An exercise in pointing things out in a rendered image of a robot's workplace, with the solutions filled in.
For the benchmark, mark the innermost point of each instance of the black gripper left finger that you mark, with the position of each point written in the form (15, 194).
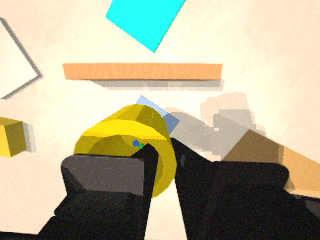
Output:
(134, 174)

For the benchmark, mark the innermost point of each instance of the orange flat bar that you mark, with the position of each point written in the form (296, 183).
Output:
(139, 71)

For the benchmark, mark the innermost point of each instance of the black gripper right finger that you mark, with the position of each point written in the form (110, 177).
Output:
(199, 181)

